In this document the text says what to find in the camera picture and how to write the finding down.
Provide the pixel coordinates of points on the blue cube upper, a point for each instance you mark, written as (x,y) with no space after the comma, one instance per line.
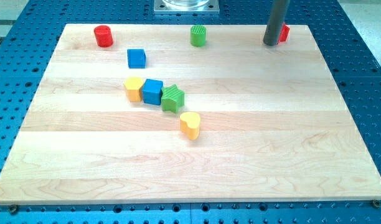
(136,58)

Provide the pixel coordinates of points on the right board clamp screw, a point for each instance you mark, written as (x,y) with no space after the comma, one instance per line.
(376,203)

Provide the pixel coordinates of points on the wooden board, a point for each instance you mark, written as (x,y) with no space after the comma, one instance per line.
(274,125)

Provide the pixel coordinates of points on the yellow heart block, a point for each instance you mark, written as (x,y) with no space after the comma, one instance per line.
(190,124)

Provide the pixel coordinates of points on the yellow hexagon block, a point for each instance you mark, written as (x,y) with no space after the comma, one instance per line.
(133,87)

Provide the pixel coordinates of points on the board clamp screw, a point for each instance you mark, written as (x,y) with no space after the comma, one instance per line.
(376,203)
(13,209)

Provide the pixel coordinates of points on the blue cube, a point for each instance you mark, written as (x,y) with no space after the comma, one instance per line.
(136,58)
(152,91)

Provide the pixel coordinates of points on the red cylinder block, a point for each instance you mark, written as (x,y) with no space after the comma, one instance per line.
(103,36)

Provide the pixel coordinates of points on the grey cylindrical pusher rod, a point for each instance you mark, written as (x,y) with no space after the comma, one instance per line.
(275,22)

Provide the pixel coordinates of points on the left board clamp screw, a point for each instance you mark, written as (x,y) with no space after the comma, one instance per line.
(13,209)

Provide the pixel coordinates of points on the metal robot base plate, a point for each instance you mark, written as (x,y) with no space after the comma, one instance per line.
(162,7)

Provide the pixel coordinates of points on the green cylinder block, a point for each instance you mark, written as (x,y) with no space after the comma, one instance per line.
(198,35)

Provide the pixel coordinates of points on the blue cube middle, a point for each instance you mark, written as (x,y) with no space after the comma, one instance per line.
(152,91)

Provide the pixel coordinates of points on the green star block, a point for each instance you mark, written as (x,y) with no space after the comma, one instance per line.
(172,99)

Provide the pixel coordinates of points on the red block behind rod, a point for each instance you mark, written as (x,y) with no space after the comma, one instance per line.
(284,32)

